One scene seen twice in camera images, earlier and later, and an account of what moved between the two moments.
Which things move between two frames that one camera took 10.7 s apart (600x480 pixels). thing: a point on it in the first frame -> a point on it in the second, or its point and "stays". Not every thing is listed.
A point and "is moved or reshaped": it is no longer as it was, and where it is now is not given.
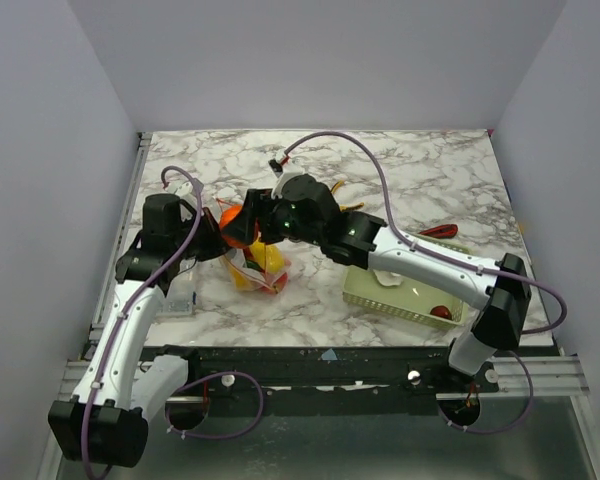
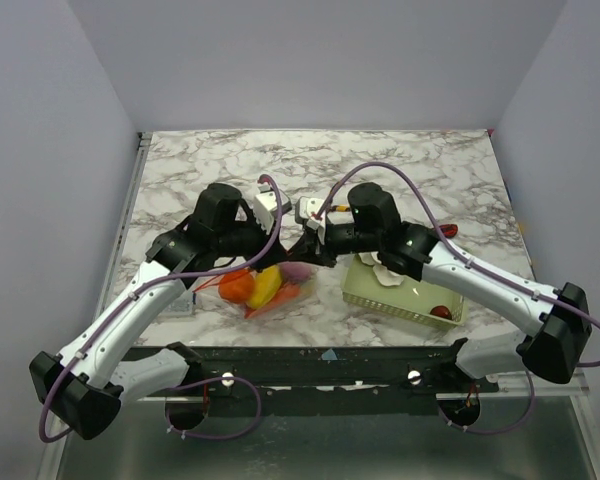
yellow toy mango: (269, 256) is moved or reshaped
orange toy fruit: (228, 211) is moved or reshaped
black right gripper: (253, 216) -> (318, 248)
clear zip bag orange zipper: (256, 267) is moved or reshaped
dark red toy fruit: (441, 311) stays
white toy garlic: (388, 278) stays
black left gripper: (216, 241) -> (264, 236)
